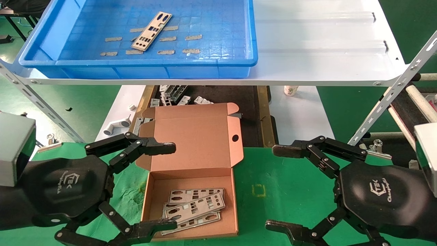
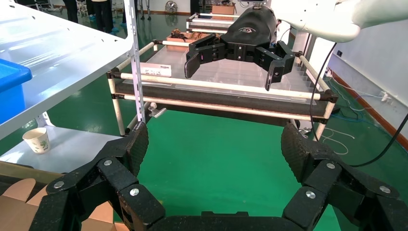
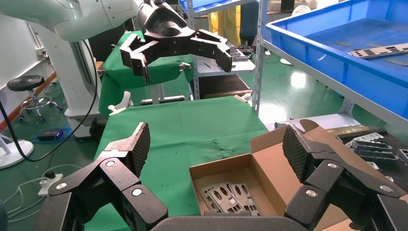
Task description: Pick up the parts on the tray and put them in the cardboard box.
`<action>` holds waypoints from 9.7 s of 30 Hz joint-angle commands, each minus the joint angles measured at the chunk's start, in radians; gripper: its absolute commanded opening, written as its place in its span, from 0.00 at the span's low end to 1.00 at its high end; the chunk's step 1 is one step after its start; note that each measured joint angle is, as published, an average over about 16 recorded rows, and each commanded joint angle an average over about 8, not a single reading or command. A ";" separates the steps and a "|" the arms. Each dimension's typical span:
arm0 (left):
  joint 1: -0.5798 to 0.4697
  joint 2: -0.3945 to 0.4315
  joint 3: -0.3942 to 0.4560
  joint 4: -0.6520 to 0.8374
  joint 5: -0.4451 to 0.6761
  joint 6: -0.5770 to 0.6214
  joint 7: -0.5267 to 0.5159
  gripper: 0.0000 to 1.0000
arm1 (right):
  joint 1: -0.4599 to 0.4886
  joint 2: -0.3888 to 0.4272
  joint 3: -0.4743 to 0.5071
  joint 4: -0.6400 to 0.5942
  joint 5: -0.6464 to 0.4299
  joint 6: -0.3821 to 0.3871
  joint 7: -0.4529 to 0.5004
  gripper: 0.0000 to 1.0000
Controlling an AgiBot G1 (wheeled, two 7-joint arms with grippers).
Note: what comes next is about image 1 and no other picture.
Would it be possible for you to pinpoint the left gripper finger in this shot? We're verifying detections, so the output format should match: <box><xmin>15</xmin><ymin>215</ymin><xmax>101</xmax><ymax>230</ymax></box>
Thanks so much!
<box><xmin>85</xmin><ymin>132</ymin><xmax>177</xmax><ymax>174</ymax></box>
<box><xmin>55</xmin><ymin>201</ymin><xmax>178</xmax><ymax>246</ymax></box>

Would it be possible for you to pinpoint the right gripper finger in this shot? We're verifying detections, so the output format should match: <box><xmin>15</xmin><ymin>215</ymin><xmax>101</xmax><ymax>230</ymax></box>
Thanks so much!
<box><xmin>272</xmin><ymin>136</ymin><xmax>368</xmax><ymax>179</ymax></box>
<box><xmin>265</xmin><ymin>208</ymin><xmax>390</xmax><ymax>246</ymax></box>

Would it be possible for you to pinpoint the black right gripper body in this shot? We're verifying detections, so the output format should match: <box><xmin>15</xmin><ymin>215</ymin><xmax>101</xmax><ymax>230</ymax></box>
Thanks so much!
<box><xmin>340</xmin><ymin>163</ymin><xmax>437</xmax><ymax>240</ymax></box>

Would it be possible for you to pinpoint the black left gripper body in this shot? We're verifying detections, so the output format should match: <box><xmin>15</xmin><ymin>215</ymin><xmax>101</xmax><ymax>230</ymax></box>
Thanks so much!
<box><xmin>0</xmin><ymin>155</ymin><xmax>115</xmax><ymax>230</ymax></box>

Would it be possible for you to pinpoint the brown cardboard box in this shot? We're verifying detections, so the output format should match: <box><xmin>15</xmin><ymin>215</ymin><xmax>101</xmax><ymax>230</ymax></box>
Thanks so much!
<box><xmin>136</xmin><ymin>102</ymin><xmax>244</xmax><ymax>238</ymax></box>

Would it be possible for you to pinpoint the blue plastic tray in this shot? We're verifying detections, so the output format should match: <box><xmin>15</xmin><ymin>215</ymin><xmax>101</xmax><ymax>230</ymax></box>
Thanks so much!
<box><xmin>18</xmin><ymin>0</ymin><xmax>258</xmax><ymax>80</ymax></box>

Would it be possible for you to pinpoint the grey metal hinge plate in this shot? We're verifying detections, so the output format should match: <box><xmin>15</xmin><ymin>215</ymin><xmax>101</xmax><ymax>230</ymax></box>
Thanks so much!
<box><xmin>131</xmin><ymin>117</ymin><xmax>153</xmax><ymax>137</ymax></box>

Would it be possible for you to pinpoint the green table cloth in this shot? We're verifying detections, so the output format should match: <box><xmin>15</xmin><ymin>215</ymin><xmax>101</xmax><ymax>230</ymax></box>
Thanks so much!
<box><xmin>0</xmin><ymin>142</ymin><xmax>437</xmax><ymax>246</ymax></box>

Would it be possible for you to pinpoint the silver binder clip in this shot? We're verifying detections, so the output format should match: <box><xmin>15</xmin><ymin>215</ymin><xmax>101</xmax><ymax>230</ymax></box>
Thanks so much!
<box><xmin>365</xmin><ymin>139</ymin><xmax>392</xmax><ymax>160</ymax></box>
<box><xmin>37</xmin><ymin>134</ymin><xmax>62</xmax><ymax>153</ymax></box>

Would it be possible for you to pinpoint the white pipe fitting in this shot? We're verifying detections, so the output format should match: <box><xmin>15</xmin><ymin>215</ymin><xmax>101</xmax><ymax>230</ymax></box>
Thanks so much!
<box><xmin>103</xmin><ymin>114</ymin><xmax>132</xmax><ymax>136</ymax></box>

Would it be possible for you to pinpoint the white roller tube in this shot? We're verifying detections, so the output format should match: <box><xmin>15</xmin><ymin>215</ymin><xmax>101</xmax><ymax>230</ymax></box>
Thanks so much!
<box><xmin>387</xmin><ymin>108</ymin><xmax>418</xmax><ymax>151</ymax></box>
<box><xmin>405</xmin><ymin>85</ymin><xmax>437</xmax><ymax>123</ymax></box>
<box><xmin>411</xmin><ymin>73</ymin><xmax>437</xmax><ymax>82</ymax></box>

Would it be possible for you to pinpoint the white metal shelf board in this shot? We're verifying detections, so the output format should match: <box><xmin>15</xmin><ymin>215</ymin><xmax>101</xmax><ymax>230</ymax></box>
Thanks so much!
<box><xmin>0</xmin><ymin>0</ymin><xmax>410</xmax><ymax>86</ymax></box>

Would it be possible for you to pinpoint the grey left wrist camera housing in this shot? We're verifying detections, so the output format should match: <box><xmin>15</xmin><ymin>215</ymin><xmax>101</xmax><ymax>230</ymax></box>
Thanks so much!
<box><xmin>0</xmin><ymin>112</ymin><xmax>37</xmax><ymax>187</ymax></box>

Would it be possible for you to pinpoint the grey wrist camera housing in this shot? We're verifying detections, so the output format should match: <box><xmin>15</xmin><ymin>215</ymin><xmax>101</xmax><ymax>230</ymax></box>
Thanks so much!
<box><xmin>414</xmin><ymin>123</ymin><xmax>437</xmax><ymax>198</ymax></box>
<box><xmin>0</xmin><ymin>112</ymin><xmax>37</xmax><ymax>187</ymax></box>

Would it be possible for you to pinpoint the grey right wrist camera housing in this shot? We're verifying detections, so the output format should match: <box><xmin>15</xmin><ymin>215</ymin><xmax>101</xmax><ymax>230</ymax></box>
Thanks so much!
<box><xmin>414</xmin><ymin>123</ymin><xmax>437</xmax><ymax>198</ymax></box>

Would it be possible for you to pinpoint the grey perforated shelf post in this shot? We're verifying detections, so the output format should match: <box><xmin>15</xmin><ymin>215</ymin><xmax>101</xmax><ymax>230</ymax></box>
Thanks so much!
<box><xmin>0</xmin><ymin>61</ymin><xmax>85</xmax><ymax>143</ymax></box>
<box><xmin>348</xmin><ymin>31</ymin><xmax>437</xmax><ymax>147</ymax></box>

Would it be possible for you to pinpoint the black frame table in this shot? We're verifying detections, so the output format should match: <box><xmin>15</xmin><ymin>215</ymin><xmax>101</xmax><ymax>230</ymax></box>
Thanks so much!
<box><xmin>0</xmin><ymin>0</ymin><xmax>52</xmax><ymax>43</ymax></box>

